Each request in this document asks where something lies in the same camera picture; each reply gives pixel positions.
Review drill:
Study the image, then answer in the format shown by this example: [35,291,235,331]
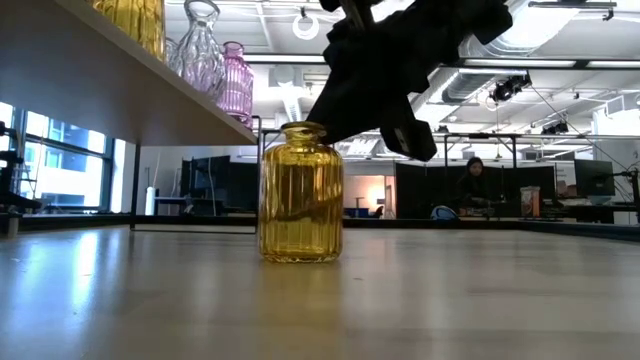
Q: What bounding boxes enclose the black monitor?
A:
[573,159,616,197]
[180,154,232,199]

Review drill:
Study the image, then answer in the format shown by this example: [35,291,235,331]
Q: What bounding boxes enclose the blue chair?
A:
[430,204,459,222]

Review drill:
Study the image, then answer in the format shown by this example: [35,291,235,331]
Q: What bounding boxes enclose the orange printed canister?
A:
[519,185,542,219]

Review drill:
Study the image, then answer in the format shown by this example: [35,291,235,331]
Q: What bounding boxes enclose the yellow large fluted vase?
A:
[92,0,166,62]

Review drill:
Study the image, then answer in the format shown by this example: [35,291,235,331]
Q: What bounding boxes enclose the large window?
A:
[0,97,126,215]

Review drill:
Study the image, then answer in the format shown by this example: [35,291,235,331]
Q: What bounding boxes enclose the black background equipment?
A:
[0,149,44,211]

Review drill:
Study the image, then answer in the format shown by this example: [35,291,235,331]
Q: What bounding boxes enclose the black ceiling track light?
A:
[528,0,618,22]

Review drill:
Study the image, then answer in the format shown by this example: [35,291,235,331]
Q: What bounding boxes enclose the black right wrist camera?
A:
[378,97,439,163]

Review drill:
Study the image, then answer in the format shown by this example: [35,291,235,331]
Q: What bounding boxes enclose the black background rig frame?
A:
[259,127,524,166]

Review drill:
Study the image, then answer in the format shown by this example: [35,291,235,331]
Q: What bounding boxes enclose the black partition panels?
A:
[394,162,557,220]

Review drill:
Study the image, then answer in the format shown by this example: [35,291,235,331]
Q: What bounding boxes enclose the yellow ribbed glass bottle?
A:
[258,121,345,265]

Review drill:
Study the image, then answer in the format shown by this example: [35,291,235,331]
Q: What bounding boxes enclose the silver ceiling duct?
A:
[439,0,576,104]

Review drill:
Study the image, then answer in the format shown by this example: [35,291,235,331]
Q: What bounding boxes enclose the black metal stand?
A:
[613,168,640,225]

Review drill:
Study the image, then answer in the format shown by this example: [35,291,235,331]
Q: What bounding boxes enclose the pink ribbed glass bottle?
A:
[219,41,255,129]

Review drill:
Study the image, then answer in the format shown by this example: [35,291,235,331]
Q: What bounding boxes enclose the wooden shelf board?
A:
[0,0,258,147]

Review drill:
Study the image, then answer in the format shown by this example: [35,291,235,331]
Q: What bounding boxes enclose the person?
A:
[453,156,490,211]

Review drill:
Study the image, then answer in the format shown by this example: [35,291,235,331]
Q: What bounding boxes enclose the clear flared diamond-cut vase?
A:
[172,0,227,104]

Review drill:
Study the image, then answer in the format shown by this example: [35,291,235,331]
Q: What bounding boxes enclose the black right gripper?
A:
[307,0,466,146]

